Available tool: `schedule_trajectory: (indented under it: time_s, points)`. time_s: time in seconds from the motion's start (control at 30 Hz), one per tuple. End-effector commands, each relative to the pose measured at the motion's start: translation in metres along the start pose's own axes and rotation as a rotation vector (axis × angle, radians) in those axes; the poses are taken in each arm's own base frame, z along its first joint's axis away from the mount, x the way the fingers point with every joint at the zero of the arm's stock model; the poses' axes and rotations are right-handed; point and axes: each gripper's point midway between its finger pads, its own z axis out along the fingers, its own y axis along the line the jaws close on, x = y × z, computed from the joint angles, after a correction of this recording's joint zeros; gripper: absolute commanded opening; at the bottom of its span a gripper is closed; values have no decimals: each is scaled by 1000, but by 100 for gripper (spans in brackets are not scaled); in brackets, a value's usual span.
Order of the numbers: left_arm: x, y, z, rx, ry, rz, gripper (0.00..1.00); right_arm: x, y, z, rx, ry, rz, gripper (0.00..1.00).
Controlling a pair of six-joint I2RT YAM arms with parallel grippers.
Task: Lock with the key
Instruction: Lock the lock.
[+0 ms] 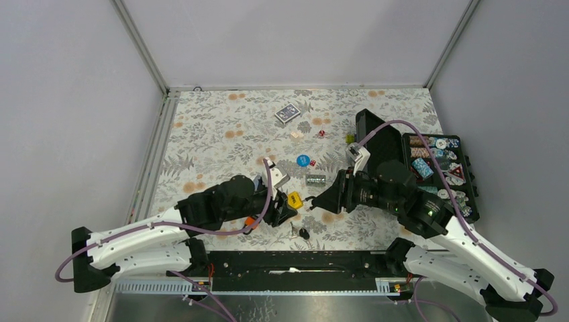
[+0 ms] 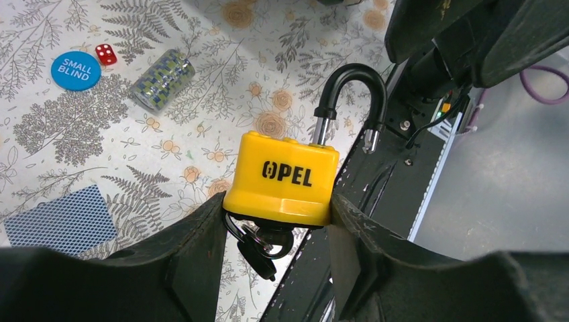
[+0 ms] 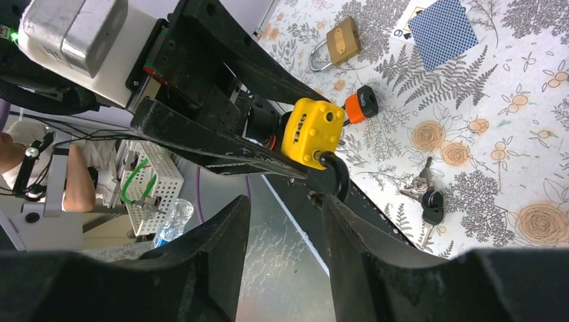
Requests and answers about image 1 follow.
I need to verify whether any floral tablecloth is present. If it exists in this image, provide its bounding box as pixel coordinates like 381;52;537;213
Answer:
152;89;442;251

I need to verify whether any purple cable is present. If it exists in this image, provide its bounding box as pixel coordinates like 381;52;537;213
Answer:
355;119;559;317
54;158;274;284

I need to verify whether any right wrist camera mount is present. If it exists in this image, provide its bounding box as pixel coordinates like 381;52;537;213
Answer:
346;142;370;174

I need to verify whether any blue playing card deck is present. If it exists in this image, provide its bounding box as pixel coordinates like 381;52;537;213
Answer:
274;103;301;125

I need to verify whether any translucent small cube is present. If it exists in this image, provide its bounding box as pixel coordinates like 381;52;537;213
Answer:
290;131;304;142

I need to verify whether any blue round poker chip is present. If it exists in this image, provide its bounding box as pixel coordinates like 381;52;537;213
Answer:
296;154;311;167

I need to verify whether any black poker chip case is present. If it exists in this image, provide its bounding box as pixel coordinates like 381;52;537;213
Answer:
356;109;479;229

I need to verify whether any orange padlock with key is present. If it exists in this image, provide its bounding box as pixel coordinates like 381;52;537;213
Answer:
244;216;258;229

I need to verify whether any yellow green small die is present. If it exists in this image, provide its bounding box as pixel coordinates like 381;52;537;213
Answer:
345;133;356;144

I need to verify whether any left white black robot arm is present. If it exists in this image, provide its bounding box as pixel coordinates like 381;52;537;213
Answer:
71;174;297;293

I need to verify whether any blue playing card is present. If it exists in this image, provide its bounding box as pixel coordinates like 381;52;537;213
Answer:
253;175;262;191

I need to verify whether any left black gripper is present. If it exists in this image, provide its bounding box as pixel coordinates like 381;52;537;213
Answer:
223;180;297;226

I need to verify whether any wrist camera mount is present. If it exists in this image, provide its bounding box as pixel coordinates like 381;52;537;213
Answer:
346;142;370;174
262;157;290;197

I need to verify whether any yellow padlock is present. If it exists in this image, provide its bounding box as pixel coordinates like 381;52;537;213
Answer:
287;191;315;210

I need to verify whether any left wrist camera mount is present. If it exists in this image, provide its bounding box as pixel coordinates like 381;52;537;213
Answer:
262;157;290;197

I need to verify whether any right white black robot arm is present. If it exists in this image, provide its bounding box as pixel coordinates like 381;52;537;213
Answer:
311;160;554;321

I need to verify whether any patterned poker chip roll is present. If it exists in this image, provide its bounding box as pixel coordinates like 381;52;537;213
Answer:
305;174;327;186

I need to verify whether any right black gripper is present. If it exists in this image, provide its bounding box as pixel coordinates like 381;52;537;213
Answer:
311;166;401;213

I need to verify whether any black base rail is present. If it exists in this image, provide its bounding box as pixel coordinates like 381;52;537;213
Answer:
181;251;418;292

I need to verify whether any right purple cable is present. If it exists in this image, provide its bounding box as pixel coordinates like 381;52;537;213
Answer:
355;119;559;317

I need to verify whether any black headed key bunch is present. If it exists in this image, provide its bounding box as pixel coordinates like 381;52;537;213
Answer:
290;223;310;240

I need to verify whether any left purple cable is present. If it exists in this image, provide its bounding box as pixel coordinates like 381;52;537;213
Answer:
54;158;274;284

